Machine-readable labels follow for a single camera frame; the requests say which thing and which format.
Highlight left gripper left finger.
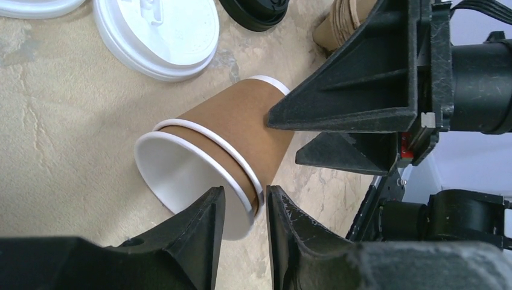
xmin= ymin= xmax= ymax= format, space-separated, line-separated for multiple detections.
xmin=1 ymin=187 xmax=225 ymax=289

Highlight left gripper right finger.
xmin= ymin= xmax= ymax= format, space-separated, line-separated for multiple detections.
xmin=266 ymin=185 xmax=511 ymax=289

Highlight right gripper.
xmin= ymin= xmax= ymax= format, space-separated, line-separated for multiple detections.
xmin=267 ymin=1 xmax=511 ymax=166

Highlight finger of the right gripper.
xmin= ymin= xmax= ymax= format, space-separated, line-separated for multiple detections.
xmin=295 ymin=132 xmax=399 ymax=176

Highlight brown paper cup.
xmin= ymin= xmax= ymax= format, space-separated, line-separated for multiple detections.
xmin=135 ymin=126 xmax=258 ymax=240
xmin=152 ymin=74 xmax=296 ymax=219

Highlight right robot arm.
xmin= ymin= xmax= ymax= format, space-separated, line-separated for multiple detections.
xmin=267 ymin=1 xmax=511 ymax=250

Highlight stack of pulp carriers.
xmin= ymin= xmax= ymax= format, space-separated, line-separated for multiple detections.
xmin=313 ymin=0 xmax=377 ymax=56

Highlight black lids by cups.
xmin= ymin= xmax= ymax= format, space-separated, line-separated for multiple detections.
xmin=219 ymin=0 xmax=289 ymax=32

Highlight white cup lid near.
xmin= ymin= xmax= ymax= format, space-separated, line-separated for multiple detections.
xmin=92 ymin=0 xmax=220 ymax=82

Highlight white cup lid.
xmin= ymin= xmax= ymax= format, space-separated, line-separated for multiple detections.
xmin=92 ymin=0 xmax=220 ymax=82
xmin=1 ymin=0 xmax=85 ymax=19

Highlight white cup lid far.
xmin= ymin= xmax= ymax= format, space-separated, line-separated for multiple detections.
xmin=1 ymin=0 xmax=85 ymax=19

